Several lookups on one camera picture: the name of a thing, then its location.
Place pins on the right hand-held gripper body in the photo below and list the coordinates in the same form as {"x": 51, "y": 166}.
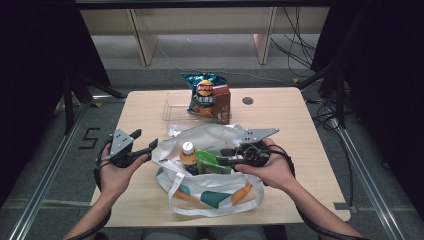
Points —
{"x": 253, "y": 155}

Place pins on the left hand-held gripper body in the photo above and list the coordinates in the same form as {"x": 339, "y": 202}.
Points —
{"x": 121, "y": 143}

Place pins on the green snack packet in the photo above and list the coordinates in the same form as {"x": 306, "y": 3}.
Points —
{"x": 208, "y": 163}

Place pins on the white tote bag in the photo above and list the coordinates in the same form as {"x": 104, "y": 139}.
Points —
{"x": 213, "y": 186}

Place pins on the orange juice bottle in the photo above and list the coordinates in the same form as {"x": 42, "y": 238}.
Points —
{"x": 188, "y": 156}

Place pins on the brown drink carton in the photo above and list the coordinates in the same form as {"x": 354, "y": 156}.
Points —
{"x": 222, "y": 105}

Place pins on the clear plastic tray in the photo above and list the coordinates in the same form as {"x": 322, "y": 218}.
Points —
{"x": 176, "y": 106}

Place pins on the blue chips bag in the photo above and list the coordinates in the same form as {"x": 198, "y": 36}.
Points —
{"x": 203, "y": 96}

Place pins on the person's right hand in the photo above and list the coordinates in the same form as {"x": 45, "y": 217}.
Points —
{"x": 276, "y": 170}

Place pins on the person's left hand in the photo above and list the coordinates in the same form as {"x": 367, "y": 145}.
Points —
{"x": 116, "y": 178}

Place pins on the black metal stand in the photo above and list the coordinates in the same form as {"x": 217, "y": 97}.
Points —
{"x": 340, "y": 96}
{"x": 68, "y": 103}

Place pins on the black curtain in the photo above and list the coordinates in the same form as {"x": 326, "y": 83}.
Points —
{"x": 383, "y": 83}
{"x": 33, "y": 83}

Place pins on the beige office desk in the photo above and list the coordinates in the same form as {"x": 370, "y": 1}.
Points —
{"x": 200, "y": 20}

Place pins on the aluminium floor rail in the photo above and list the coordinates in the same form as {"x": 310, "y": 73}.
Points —
{"x": 370, "y": 186}
{"x": 46, "y": 183}

